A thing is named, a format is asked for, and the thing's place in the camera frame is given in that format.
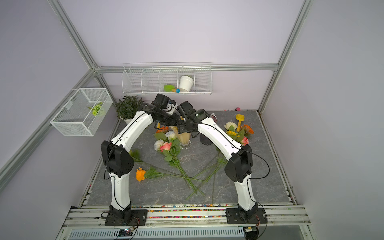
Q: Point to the green toy trowel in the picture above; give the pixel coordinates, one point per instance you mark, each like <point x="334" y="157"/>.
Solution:
<point x="171" y="88"/>

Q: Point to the cream white rose right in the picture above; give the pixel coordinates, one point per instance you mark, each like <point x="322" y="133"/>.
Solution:
<point x="231" y="126"/>

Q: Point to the white wire wall shelf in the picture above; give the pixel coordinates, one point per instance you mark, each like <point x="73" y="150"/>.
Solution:
<point x="150" y="78"/>

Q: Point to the white rose left lower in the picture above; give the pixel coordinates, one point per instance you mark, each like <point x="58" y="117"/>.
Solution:
<point x="158" y="144"/>

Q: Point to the pink rose right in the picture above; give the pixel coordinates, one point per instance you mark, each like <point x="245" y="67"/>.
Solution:
<point x="245" y="141"/>

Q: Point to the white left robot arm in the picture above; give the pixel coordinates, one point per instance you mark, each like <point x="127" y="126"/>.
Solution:
<point x="119" y="163"/>

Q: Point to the yellow ruffled glass vase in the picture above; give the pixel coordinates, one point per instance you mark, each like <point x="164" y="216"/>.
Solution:
<point x="184" y="138"/>

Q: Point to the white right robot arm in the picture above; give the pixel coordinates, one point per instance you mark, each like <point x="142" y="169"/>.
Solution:
<point x="238" y="167"/>

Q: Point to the white wire side basket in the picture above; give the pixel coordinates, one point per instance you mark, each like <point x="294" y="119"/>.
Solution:
<point x="83" y="113"/>

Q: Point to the white rose left upper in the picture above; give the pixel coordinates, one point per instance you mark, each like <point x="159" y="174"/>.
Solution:
<point x="171" y="135"/>

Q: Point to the yellow sunflower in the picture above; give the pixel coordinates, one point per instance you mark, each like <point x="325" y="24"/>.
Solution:
<point x="233" y="134"/>

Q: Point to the orange yellow rose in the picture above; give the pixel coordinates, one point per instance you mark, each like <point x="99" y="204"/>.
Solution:
<point x="153" y="173"/>

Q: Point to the pink rose left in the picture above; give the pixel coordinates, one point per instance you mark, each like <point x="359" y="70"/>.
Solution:
<point x="166" y="147"/>

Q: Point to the white empty flower pot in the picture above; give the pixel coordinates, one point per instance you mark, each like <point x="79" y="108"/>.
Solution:
<point x="185" y="84"/>

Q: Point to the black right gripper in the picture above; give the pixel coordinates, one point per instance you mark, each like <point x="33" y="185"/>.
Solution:
<point x="181" y="127"/>

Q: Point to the potted green plant white pot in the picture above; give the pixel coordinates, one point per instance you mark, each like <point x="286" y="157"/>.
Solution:
<point x="127" y="108"/>

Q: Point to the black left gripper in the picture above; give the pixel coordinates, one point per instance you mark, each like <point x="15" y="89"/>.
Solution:
<point x="175" y="116"/>

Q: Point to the pink rose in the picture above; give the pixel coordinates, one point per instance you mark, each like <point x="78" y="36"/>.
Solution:
<point x="245" y="141"/>
<point x="166" y="147"/>

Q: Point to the yellow toy shovel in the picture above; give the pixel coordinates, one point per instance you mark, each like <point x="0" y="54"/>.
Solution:
<point x="240" y="118"/>

